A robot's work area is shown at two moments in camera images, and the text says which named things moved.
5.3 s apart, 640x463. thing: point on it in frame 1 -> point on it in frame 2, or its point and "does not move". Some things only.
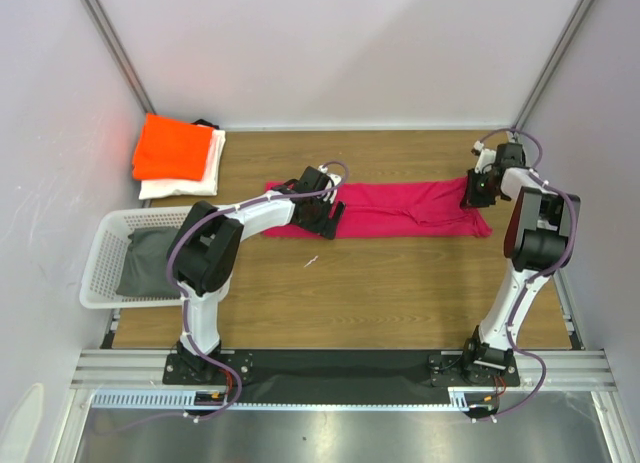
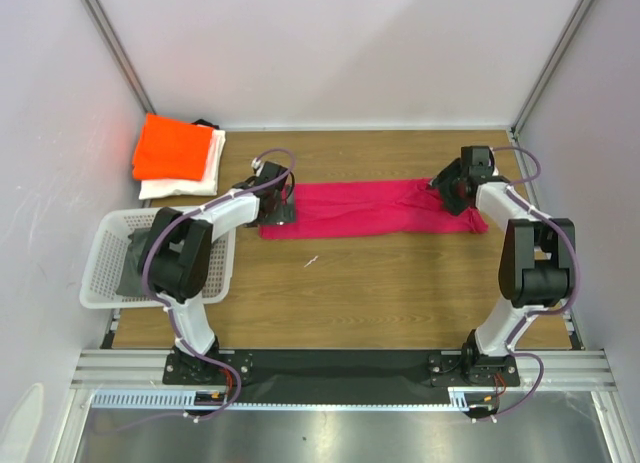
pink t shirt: (406, 208) does not move
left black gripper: (324, 227) -> (284, 213)
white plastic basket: (127, 266) does not move
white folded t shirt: (207, 186) does not move
